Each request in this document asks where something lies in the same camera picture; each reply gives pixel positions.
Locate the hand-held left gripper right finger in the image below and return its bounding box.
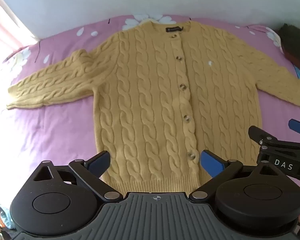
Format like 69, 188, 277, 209
189, 150, 280, 202

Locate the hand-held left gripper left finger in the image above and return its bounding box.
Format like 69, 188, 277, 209
33, 151, 123, 203

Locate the yellow cable-knit cardigan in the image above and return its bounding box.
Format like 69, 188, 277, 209
6, 20, 300, 192

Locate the pink floral bed sheet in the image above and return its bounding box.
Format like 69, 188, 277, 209
0, 14, 300, 205

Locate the pink striped curtain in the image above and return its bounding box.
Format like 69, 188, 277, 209
0, 0, 40, 63

